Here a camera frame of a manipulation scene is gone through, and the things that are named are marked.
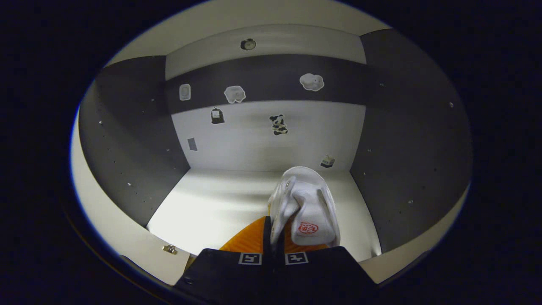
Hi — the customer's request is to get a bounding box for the white shoe cabinet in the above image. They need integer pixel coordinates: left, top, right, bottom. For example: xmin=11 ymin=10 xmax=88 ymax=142
xmin=70 ymin=0 xmax=473 ymax=288

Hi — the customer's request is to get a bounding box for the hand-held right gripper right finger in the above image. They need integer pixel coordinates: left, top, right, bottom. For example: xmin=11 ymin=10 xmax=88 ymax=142
xmin=274 ymin=218 xmax=379 ymax=303

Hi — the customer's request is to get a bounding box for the white cabinet shelf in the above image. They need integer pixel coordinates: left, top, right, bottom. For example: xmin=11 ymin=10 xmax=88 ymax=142
xmin=146 ymin=169 xmax=383 ymax=257
xmin=104 ymin=0 xmax=392 ymax=66

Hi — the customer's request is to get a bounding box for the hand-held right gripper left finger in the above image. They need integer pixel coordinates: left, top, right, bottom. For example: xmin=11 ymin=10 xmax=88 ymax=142
xmin=173 ymin=215 xmax=275 ymax=303

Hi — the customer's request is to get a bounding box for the white shoe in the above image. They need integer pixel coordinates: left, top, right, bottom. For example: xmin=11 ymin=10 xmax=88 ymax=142
xmin=268 ymin=166 xmax=342 ymax=248

